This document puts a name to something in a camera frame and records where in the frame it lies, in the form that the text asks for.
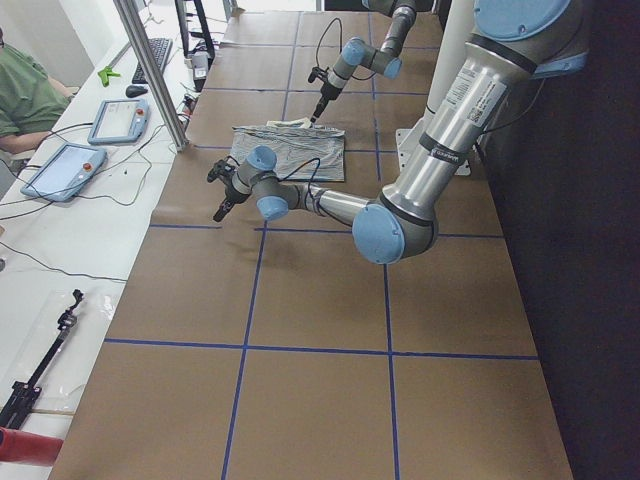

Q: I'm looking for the black camera tripod head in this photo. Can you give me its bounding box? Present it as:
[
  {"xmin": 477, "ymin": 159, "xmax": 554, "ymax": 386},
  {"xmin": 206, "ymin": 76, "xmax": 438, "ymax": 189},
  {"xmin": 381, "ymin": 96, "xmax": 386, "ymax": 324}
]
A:
[{"xmin": 1, "ymin": 289, "xmax": 84, "ymax": 430}]

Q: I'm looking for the upper teach pendant tablet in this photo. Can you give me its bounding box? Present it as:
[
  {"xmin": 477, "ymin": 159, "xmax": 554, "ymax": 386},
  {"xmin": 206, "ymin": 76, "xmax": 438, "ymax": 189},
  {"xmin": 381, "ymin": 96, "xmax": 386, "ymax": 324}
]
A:
[{"xmin": 87, "ymin": 98, "xmax": 150, "ymax": 145}]

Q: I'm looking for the green plastic clip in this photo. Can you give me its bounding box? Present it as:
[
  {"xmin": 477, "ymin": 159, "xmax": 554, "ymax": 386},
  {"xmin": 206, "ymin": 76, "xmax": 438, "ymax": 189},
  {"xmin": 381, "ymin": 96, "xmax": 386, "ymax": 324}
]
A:
[{"xmin": 97, "ymin": 65, "xmax": 121, "ymax": 87}]

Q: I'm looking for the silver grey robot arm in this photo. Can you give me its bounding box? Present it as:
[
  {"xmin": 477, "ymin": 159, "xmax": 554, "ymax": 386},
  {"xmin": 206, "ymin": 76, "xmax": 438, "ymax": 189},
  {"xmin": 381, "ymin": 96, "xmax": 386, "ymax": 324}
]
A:
[
  {"xmin": 308, "ymin": 1, "xmax": 418, "ymax": 124},
  {"xmin": 208, "ymin": 1, "xmax": 593, "ymax": 264}
]

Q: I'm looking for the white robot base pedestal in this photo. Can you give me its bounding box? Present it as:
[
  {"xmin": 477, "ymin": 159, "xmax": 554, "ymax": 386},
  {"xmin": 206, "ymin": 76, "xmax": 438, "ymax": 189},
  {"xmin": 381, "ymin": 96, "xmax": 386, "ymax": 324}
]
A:
[{"xmin": 396, "ymin": 0, "xmax": 475, "ymax": 170}]

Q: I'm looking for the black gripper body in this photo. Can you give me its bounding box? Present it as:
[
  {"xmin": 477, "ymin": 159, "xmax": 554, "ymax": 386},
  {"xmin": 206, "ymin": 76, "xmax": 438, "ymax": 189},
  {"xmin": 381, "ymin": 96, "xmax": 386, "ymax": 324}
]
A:
[
  {"xmin": 308, "ymin": 67, "xmax": 343, "ymax": 108},
  {"xmin": 207, "ymin": 157, "xmax": 249, "ymax": 210}
]

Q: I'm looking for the aluminium profile post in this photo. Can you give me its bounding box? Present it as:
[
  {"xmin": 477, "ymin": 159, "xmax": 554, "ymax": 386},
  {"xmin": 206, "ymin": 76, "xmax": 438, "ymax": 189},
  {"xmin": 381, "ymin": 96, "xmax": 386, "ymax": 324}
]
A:
[{"xmin": 113, "ymin": 0, "xmax": 188, "ymax": 152}]

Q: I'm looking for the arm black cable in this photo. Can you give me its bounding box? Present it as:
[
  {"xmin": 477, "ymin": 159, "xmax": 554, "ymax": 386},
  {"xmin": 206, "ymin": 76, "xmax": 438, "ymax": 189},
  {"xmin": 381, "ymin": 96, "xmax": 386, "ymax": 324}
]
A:
[
  {"xmin": 277, "ymin": 157, "xmax": 331, "ymax": 219},
  {"xmin": 315, "ymin": 17, "xmax": 346, "ymax": 74}
]

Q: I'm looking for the brown paper table cover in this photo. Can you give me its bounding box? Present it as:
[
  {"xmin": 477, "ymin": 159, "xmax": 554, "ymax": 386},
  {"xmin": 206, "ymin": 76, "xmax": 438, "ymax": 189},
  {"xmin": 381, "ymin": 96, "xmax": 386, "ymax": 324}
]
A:
[{"xmin": 51, "ymin": 12, "xmax": 571, "ymax": 479}]

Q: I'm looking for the red handled tool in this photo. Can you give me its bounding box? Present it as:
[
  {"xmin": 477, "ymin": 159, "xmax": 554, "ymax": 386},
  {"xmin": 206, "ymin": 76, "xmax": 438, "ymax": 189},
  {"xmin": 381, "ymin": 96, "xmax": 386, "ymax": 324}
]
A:
[{"xmin": 0, "ymin": 427, "xmax": 64, "ymax": 467}]

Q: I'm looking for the lower teach pendant tablet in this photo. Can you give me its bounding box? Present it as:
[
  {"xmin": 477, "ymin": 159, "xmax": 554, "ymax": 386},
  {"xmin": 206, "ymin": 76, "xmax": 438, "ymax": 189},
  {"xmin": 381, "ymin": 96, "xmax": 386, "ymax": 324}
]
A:
[{"xmin": 21, "ymin": 143, "xmax": 107, "ymax": 202}]

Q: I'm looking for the navy white striped polo shirt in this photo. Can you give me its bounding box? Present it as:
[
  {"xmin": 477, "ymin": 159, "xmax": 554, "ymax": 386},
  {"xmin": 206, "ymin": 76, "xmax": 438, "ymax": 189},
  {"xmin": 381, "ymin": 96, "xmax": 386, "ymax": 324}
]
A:
[{"xmin": 230, "ymin": 117, "xmax": 345, "ymax": 182}]

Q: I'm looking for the teach pendant tablet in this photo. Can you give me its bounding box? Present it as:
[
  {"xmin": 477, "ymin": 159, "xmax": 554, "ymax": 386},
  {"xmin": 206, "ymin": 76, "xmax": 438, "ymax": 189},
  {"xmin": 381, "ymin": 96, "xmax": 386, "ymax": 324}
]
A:
[
  {"xmin": 87, "ymin": 98, "xmax": 150, "ymax": 145},
  {"xmin": 21, "ymin": 143, "xmax": 107, "ymax": 202}
]

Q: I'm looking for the person in green shirt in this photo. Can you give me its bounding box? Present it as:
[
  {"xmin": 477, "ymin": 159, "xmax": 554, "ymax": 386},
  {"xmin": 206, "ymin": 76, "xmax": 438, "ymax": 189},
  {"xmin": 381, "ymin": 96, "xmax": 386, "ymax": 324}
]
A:
[{"xmin": 1, "ymin": 32, "xmax": 75, "ymax": 154}]

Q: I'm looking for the black computer keyboard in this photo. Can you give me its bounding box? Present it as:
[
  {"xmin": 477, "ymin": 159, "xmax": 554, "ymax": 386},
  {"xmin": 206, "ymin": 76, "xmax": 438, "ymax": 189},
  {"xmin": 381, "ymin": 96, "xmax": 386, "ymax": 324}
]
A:
[{"xmin": 131, "ymin": 37, "xmax": 174, "ymax": 85}]

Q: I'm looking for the black computer mouse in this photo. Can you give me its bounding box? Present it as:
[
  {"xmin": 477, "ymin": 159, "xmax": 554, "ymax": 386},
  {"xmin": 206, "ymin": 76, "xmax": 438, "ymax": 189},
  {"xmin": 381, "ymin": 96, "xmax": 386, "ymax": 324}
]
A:
[{"xmin": 125, "ymin": 84, "xmax": 148, "ymax": 98}]

